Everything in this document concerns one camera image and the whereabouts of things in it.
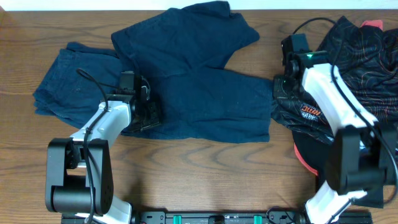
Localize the navy blue shorts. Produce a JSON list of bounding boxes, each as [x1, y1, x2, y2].
[[111, 1, 273, 143]]

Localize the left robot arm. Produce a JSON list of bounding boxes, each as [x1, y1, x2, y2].
[[45, 73, 160, 223]]

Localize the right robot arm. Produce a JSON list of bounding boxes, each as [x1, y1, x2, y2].
[[273, 34, 397, 223]]

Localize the folded navy blue garment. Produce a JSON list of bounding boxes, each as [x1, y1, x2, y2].
[[33, 42, 123, 128]]

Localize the black patterned sports garment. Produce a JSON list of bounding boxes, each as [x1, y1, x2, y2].
[[270, 16, 398, 209]]

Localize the black mounting rail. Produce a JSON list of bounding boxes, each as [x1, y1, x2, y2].
[[60, 210, 373, 224]]

